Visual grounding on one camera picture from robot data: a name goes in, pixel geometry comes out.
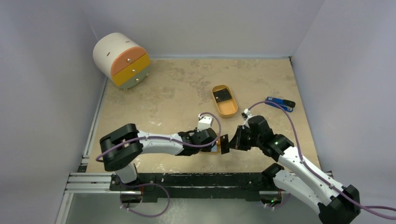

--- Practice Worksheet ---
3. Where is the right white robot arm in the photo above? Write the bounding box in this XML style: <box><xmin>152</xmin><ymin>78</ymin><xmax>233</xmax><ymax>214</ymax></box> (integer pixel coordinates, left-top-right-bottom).
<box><xmin>227</xmin><ymin>112</ymin><xmax>361</xmax><ymax>224</ymax></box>

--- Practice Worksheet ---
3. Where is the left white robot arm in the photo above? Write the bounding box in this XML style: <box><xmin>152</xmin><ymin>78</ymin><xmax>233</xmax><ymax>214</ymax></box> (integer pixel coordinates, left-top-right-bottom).
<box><xmin>96</xmin><ymin>124</ymin><xmax>219</xmax><ymax>191</ymax></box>

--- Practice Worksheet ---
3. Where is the black card stack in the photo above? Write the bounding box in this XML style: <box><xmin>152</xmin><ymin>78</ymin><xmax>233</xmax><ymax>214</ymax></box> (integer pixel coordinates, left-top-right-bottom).
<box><xmin>213</xmin><ymin>88</ymin><xmax>233</xmax><ymax>103</ymax></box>

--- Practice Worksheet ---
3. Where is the orange oval tray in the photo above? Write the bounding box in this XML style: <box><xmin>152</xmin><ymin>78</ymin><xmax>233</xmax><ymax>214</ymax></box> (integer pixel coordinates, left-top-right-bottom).
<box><xmin>212</xmin><ymin>84</ymin><xmax>238</xmax><ymax>119</ymax></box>

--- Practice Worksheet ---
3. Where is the blue black stapler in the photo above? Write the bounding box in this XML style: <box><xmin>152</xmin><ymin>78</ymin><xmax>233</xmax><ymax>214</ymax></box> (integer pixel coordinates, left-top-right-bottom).
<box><xmin>265</xmin><ymin>97</ymin><xmax>296</xmax><ymax>112</ymax></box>

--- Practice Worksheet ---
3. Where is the white round mini drawer chest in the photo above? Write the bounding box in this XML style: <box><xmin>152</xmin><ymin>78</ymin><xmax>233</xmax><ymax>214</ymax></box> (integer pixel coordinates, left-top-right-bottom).
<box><xmin>92</xmin><ymin>33</ymin><xmax>150</xmax><ymax>89</ymax></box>

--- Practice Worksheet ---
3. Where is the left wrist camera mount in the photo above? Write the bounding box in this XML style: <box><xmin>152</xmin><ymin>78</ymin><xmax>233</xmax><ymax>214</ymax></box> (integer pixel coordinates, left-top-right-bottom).
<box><xmin>196</xmin><ymin>114</ymin><xmax>213</xmax><ymax>132</ymax></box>

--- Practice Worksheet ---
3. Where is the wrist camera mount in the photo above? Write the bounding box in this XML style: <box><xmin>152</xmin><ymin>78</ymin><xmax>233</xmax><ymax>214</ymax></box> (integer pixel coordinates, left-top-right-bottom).
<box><xmin>241</xmin><ymin>108</ymin><xmax>253</xmax><ymax>121</ymax></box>
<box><xmin>196</xmin><ymin>114</ymin><xmax>213</xmax><ymax>132</ymax></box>

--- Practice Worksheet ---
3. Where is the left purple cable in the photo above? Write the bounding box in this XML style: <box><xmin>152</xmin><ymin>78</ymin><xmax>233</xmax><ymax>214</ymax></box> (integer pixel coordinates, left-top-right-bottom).
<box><xmin>95</xmin><ymin>112</ymin><xmax>222</xmax><ymax>163</ymax></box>

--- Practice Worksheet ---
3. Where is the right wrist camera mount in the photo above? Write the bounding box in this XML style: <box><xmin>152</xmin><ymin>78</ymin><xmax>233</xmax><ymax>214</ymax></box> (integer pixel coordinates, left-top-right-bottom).
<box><xmin>241</xmin><ymin>108</ymin><xmax>253</xmax><ymax>121</ymax></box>

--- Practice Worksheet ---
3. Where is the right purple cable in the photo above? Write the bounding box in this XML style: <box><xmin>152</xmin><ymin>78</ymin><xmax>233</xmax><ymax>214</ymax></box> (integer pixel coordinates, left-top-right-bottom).
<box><xmin>247</xmin><ymin>101</ymin><xmax>396</xmax><ymax>221</ymax></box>

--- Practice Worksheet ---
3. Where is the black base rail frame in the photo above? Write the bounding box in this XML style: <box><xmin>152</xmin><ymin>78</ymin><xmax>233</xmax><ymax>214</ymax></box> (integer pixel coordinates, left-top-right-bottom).
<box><xmin>63</xmin><ymin>163</ymin><xmax>336</xmax><ymax>205</ymax></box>

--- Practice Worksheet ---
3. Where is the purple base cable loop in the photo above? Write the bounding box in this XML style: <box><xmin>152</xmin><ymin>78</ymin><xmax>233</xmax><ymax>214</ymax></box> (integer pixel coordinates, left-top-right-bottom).
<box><xmin>119</xmin><ymin>182</ymin><xmax>171</xmax><ymax>218</ymax></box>

